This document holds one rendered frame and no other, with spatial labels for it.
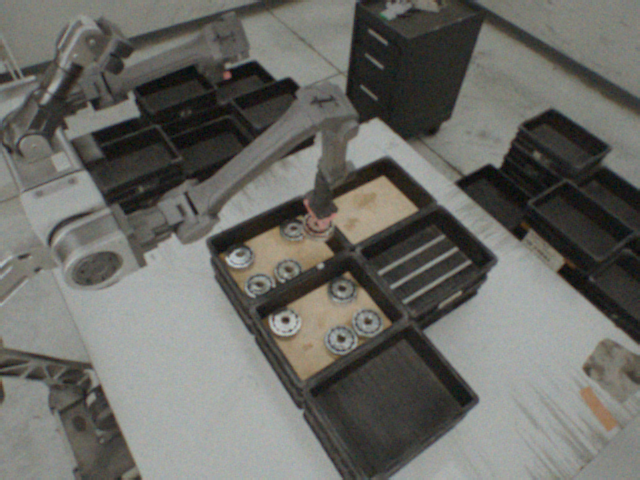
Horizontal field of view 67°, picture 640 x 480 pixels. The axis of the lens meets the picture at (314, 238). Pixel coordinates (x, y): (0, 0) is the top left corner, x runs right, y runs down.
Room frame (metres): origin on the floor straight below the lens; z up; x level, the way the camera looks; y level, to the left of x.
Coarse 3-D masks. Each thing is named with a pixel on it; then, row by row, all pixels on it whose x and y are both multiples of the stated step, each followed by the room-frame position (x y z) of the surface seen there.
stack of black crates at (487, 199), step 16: (464, 176) 1.91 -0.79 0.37; (480, 176) 1.99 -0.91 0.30; (496, 176) 1.97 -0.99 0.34; (464, 192) 1.79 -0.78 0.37; (480, 192) 1.90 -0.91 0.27; (496, 192) 1.91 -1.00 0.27; (512, 192) 1.87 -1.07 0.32; (496, 208) 1.79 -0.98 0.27; (512, 208) 1.80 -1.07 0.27; (512, 224) 1.68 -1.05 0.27
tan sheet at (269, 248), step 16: (256, 240) 1.03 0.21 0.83; (272, 240) 1.04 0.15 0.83; (224, 256) 0.95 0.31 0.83; (256, 256) 0.96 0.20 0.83; (272, 256) 0.97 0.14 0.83; (288, 256) 0.97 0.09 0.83; (304, 256) 0.98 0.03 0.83; (320, 256) 0.98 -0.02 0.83; (256, 272) 0.90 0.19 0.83; (272, 272) 0.90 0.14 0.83; (288, 272) 0.91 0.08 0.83
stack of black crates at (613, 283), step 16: (624, 256) 1.38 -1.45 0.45; (608, 272) 1.33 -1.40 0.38; (624, 272) 1.34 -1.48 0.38; (592, 288) 1.20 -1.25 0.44; (608, 288) 1.24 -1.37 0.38; (624, 288) 1.25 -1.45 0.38; (592, 304) 1.15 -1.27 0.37; (608, 304) 1.13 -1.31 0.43; (624, 304) 1.16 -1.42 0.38; (624, 320) 1.05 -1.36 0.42
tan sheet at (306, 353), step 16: (320, 288) 0.85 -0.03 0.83; (304, 304) 0.78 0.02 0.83; (320, 304) 0.79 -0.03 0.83; (352, 304) 0.80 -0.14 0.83; (368, 304) 0.80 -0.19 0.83; (304, 320) 0.73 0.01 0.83; (320, 320) 0.73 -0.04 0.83; (336, 320) 0.74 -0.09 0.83; (384, 320) 0.75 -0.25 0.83; (304, 336) 0.67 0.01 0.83; (320, 336) 0.67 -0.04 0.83; (288, 352) 0.61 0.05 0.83; (304, 352) 0.62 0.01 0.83; (320, 352) 0.62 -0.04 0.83; (304, 368) 0.57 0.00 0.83; (320, 368) 0.57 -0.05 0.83
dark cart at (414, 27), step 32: (384, 0) 2.80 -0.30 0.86; (448, 0) 2.86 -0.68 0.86; (352, 32) 2.69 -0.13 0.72; (384, 32) 2.48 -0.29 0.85; (416, 32) 2.48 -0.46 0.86; (448, 32) 2.53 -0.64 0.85; (352, 64) 2.68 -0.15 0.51; (384, 64) 2.46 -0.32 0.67; (416, 64) 2.41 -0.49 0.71; (448, 64) 2.59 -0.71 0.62; (352, 96) 2.66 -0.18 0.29; (384, 96) 2.44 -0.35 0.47; (416, 96) 2.45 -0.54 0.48; (448, 96) 2.65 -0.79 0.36; (416, 128) 2.50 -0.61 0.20
